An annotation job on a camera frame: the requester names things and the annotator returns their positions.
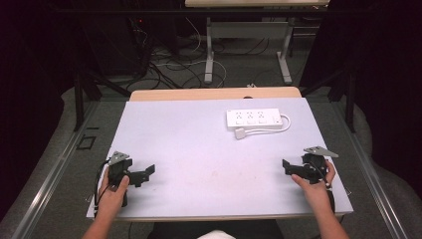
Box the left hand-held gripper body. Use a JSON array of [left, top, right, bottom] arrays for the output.
[[106, 150, 133, 207]]

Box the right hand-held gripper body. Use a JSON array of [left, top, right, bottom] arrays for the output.
[[300, 145, 339, 185]]

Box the person's right hand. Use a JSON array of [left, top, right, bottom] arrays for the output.
[[291, 160, 337, 213]]

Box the person's left hand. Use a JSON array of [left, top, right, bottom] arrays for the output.
[[96, 168, 130, 218]]

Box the white power strip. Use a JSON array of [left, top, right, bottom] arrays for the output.
[[234, 114, 293, 140], [226, 108, 285, 131]]

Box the white table mat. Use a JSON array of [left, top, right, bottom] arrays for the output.
[[86, 97, 354, 220]]

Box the black metal stand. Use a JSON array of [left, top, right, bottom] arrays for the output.
[[73, 68, 132, 132], [300, 64, 357, 133]]

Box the wooden table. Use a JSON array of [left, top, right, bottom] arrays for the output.
[[128, 86, 303, 103]]

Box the person's dark clothing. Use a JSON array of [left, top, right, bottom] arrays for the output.
[[145, 219, 287, 239]]

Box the dark curtain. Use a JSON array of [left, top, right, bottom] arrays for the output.
[[0, 0, 84, 222], [300, 0, 422, 200]]

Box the dark computer tower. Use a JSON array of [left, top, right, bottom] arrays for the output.
[[81, 13, 152, 79]]

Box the white desk with metal legs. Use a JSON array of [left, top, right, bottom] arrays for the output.
[[184, 0, 331, 86]]

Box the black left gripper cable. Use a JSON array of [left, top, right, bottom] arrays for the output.
[[94, 158, 112, 218]]

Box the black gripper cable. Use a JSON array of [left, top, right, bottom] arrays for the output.
[[94, 158, 112, 218], [312, 161, 336, 214]]

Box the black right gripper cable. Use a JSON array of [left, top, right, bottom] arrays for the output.
[[312, 161, 336, 214]]

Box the metal floor rail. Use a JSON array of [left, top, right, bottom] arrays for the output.
[[329, 101, 411, 239], [11, 101, 101, 239]]

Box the tangle of floor cables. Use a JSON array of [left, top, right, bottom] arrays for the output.
[[127, 16, 273, 91]]

